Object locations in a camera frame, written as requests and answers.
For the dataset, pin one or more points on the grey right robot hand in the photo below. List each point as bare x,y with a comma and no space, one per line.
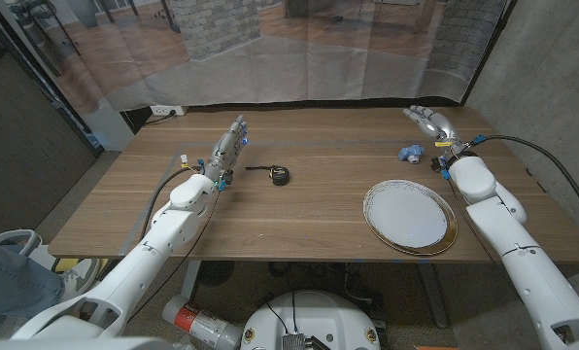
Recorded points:
437,125

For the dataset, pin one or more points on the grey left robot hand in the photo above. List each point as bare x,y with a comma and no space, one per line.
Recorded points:
225,153

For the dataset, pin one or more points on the blue toy camera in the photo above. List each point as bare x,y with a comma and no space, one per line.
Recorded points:
411,153

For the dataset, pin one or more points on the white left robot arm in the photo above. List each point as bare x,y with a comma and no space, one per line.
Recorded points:
144,262

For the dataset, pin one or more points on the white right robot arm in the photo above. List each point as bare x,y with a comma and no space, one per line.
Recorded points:
522,253

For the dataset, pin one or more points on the black measuring tape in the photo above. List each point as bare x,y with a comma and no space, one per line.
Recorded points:
280,176

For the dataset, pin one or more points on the white power strip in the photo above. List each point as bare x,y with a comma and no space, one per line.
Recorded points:
162,110

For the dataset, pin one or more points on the printed room backdrop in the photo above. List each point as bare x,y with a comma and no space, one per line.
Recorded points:
280,63

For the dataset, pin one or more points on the black round fan under table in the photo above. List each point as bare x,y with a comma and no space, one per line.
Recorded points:
215,272

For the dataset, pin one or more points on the white table leg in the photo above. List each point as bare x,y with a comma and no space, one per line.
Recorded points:
191,279

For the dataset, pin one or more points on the white cylinder with red label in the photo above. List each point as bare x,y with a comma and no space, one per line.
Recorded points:
199,322

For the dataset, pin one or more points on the grey table leg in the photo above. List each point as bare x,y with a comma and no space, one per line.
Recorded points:
432,296

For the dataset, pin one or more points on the white and yellow sneaker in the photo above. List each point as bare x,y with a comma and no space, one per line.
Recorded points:
80,273

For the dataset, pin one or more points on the white robot torso base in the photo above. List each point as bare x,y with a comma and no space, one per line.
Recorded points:
314,321

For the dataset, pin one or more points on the dark perforated partition panel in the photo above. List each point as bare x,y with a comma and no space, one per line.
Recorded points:
22,160

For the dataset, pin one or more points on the white rounded floor object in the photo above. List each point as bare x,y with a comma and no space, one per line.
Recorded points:
15,239

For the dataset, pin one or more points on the person leg in jeans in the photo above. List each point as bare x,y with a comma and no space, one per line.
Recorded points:
12,287

